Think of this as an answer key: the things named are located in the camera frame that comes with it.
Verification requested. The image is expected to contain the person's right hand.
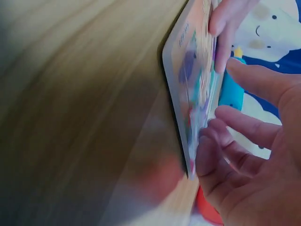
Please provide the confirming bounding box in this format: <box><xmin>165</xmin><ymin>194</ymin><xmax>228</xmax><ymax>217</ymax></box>
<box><xmin>197</xmin><ymin>58</ymin><xmax>301</xmax><ymax>226</ymax></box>

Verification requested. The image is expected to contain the person's left hand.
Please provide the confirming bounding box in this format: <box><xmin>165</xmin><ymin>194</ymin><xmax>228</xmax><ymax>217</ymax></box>
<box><xmin>208</xmin><ymin>0</ymin><xmax>259</xmax><ymax>74</ymax></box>

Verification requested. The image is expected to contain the colourful picture puzzle board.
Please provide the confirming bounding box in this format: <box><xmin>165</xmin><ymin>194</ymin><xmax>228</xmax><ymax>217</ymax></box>
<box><xmin>161</xmin><ymin>0</ymin><xmax>224</xmax><ymax>181</ymax></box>

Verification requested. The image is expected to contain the turquoise pen with yellow tip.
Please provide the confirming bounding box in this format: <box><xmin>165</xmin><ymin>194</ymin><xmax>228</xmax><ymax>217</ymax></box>
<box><xmin>218</xmin><ymin>46</ymin><xmax>246</xmax><ymax>113</ymax></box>

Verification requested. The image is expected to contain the orange round object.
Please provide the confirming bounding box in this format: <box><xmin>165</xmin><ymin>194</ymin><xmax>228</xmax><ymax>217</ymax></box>
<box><xmin>195</xmin><ymin>185</ymin><xmax>224</xmax><ymax>226</ymax></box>

